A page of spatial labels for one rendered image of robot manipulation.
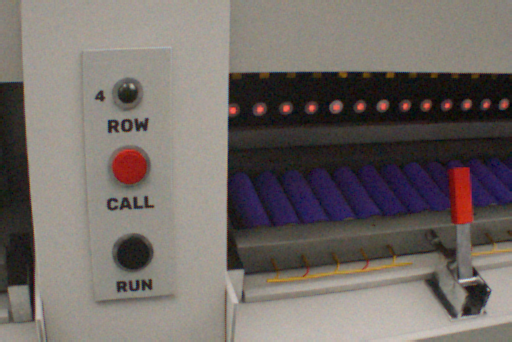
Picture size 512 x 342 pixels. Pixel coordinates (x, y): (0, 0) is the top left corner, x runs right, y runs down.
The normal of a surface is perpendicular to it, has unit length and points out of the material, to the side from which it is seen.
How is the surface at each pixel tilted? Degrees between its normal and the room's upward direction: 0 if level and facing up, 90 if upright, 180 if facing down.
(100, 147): 90
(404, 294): 15
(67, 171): 90
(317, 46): 105
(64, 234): 90
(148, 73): 90
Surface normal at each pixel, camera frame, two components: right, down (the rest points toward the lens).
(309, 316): 0.10, -0.85
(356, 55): 0.26, 0.52
